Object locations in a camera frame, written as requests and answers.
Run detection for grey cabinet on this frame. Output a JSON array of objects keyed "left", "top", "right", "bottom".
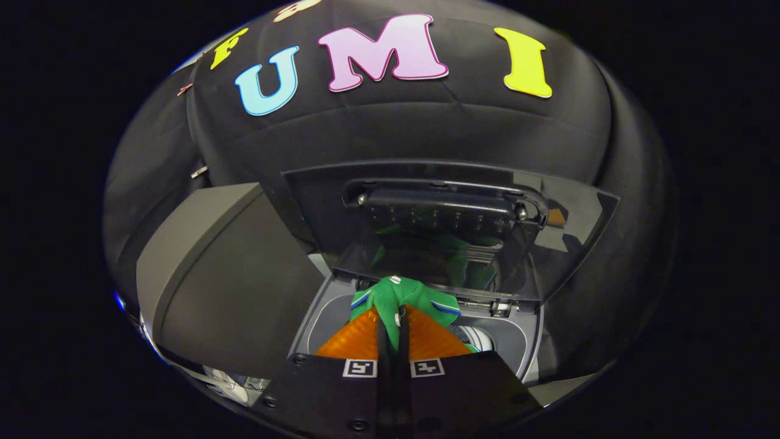
[{"left": 135, "top": 182, "right": 325, "bottom": 380}]

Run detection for green polo shirt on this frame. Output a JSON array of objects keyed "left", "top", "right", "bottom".
[{"left": 349, "top": 276, "right": 482, "bottom": 355}]

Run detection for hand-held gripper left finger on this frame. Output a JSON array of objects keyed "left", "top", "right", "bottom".
[{"left": 252, "top": 307, "right": 392, "bottom": 439}]

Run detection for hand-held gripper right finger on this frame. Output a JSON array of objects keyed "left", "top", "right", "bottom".
[{"left": 395, "top": 304, "right": 544, "bottom": 439}]

